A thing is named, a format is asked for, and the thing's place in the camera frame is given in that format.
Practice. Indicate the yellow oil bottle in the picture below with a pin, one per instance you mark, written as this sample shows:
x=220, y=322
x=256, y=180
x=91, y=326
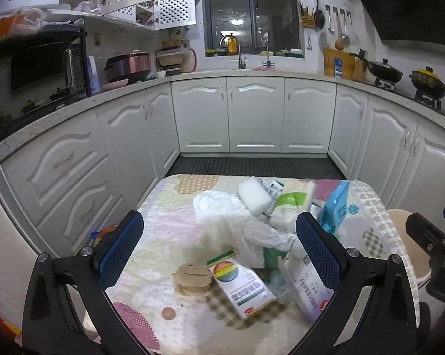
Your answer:
x=232, y=44

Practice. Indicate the yellow clay pot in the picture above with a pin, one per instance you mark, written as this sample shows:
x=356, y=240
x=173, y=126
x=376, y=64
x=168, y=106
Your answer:
x=427, y=79

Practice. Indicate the yellow chopstick holder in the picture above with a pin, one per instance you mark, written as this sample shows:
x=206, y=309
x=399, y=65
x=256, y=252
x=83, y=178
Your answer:
x=306, y=18

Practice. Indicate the dish rack with bowls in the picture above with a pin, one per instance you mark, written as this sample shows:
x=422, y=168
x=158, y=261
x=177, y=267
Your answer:
x=168, y=59

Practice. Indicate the blue snack packet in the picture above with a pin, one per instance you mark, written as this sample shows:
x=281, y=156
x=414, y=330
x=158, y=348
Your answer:
x=335, y=207

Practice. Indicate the pink dish cloth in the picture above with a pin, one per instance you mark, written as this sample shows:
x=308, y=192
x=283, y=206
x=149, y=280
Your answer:
x=263, y=68

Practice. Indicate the copper rice cooker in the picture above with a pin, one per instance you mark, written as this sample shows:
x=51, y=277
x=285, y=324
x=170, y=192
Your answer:
x=128, y=66

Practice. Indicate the white foam block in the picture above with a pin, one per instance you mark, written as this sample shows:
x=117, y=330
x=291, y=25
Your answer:
x=254, y=196

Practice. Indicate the black microwave oven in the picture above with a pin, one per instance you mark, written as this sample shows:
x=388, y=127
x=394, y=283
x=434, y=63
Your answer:
x=33, y=74

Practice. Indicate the brown crumpled cardboard piece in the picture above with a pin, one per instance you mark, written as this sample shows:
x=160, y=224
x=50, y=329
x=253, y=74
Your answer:
x=191, y=277

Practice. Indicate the white medicine box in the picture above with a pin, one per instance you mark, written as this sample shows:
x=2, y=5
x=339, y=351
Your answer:
x=307, y=288

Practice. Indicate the mint green wrapper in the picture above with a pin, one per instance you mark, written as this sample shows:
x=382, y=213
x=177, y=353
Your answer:
x=272, y=259

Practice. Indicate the steel hanging ladle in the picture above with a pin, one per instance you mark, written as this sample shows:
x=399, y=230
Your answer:
x=330, y=26

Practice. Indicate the dark ribbed floor mat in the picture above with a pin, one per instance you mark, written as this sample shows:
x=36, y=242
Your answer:
x=255, y=166

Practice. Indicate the black range hood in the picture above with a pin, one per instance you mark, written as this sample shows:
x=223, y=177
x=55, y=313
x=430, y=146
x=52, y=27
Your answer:
x=411, y=7

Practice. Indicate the patchwork printed tablecloth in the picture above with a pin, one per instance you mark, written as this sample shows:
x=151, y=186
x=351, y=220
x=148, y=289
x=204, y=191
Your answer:
x=170, y=225

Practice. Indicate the wooden cutting board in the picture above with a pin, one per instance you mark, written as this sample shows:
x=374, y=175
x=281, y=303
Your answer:
x=340, y=63

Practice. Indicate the round white hanging disc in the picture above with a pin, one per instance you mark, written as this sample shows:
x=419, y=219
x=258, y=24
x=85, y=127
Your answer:
x=324, y=41

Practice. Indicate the rainbow print white box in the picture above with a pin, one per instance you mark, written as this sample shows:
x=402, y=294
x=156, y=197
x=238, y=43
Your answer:
x=241, y=284

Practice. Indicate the pink rimmed round board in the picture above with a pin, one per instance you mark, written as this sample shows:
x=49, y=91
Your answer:
x=189, y=61

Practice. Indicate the wooden hanging spatula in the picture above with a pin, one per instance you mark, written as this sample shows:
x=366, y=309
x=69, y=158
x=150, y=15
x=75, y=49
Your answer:
x=339, y=42

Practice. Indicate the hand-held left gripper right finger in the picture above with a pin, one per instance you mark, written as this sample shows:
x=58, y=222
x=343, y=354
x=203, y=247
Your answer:
x=315, y=244

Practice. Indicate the beige plastic bin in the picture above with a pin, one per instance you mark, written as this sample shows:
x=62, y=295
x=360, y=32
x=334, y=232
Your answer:
x=400, y=236

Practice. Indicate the blue white carton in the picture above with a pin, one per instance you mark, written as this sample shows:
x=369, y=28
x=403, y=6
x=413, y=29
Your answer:
x=93, y=75

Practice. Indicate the white plastic bag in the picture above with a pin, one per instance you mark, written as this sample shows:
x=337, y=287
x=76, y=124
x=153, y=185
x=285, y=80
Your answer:
x=226, y=218

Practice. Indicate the white kitchen base cabinets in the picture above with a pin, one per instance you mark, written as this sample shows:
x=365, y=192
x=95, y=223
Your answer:
x=255, y=114

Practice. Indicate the steel sink faucet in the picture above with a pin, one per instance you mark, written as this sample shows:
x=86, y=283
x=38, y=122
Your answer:
x=240, y=55

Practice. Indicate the orange bag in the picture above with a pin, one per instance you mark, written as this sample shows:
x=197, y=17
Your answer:
x=104, y=235

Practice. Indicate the white green snack packet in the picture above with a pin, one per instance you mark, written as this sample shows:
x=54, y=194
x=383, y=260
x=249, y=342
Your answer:
x=294, y=201

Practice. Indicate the black wok with lid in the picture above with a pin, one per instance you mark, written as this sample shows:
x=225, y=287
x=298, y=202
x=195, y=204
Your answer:
x=385, y=69

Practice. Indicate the black hanging frying pan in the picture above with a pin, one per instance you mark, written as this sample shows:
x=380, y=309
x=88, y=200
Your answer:
x=319, y=18

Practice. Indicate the dark kitchen window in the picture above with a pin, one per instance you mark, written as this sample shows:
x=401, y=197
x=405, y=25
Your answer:
x=241, y=18

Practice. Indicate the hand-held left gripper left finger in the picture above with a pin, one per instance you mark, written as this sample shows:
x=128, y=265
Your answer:
x=122, y=244

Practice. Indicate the small steel water tap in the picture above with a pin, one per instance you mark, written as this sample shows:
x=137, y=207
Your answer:
x=267, y=57

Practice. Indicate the steel hanging strainer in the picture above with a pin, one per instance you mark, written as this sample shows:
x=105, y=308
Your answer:
x=352, y=37

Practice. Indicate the hanging peeler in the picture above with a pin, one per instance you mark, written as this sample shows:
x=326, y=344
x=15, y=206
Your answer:
x=309, y=44

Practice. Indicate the wooden knife block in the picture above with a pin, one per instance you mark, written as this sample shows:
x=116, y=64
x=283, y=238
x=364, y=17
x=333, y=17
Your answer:
x=361, y=68

